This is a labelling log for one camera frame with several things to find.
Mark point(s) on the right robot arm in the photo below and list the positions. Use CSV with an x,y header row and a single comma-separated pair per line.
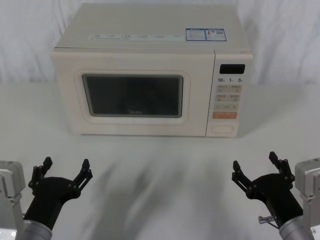
x,y
308,180

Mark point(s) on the white curtain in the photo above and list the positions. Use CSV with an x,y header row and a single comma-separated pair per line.
x,y
30,37

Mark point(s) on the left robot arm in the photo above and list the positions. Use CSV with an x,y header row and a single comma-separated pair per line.
x,y
11,180

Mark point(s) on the white table cloth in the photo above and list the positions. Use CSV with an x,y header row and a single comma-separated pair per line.
x,y
155,162

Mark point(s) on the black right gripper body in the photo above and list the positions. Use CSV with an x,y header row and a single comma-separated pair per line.
x,y
277,195

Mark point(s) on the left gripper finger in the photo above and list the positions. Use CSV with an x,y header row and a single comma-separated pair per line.
x,y
81,178
37,173

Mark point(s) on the cream microwave oven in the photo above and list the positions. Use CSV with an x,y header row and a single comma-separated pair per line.
x,y
140,62

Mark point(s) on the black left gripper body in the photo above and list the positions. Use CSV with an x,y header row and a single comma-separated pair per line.
x,y
50,195

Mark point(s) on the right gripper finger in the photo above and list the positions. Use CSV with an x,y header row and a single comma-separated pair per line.
x,y
242,181
285,170

